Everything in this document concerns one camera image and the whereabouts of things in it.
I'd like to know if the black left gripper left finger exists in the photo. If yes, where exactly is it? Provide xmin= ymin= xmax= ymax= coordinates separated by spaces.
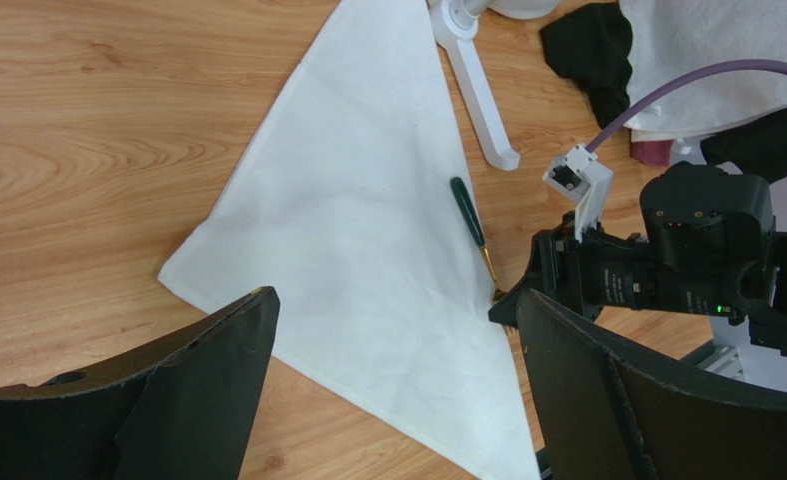
xmin=0 ymin=287 xmax=280 ymax=479

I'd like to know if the white hanging towel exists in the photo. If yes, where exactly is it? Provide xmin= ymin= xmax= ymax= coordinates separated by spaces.
xmin=617 ymin=0 xmax=787 ymax=143

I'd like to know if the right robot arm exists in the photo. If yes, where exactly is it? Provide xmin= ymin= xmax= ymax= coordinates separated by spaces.
xmin=489 ymin=163 xmax=787 ymax=357

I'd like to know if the white stand with metal pole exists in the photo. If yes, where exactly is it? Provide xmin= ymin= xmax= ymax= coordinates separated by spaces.
xmin=428 ymin=0 xmax=559 ymax=171

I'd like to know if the dark red hanging garment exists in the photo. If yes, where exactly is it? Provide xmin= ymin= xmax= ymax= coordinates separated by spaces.
xmin=630 ymin=140 xmax=674 ymax=167

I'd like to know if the green handled gold fork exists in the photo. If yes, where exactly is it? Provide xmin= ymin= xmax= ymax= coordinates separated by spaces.
xmin=449 ymin=177 xmax=506 ymax=303

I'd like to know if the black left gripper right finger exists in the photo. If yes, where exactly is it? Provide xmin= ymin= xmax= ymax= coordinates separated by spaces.
xmin=517 ymin=290 xmax=787 ymax=479

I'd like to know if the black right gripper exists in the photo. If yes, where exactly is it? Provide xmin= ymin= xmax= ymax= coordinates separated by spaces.
xmin=488 ymin=212 xmax=658 ymax=328

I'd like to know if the black hanging garment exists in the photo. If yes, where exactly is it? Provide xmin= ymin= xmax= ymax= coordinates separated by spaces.
xmin=700 ymin=108 xmax=787 ymax=183

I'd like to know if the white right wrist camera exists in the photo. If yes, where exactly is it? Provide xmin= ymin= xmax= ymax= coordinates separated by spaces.
xmin=542 ymin=144 xmax=614 ymax=243

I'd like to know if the black cloth on table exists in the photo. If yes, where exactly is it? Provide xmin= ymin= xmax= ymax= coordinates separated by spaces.
xmin=539 ymin=3 xmax=633 ymax=128

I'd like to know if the white cloth napkin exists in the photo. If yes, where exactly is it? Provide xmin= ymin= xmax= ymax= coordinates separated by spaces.
xmin=158 ymin=1 xmax=539 ymax=479

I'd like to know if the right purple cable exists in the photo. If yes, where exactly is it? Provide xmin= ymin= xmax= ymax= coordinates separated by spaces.
xmin=585 ymin=59 xmax=787 ymax=154

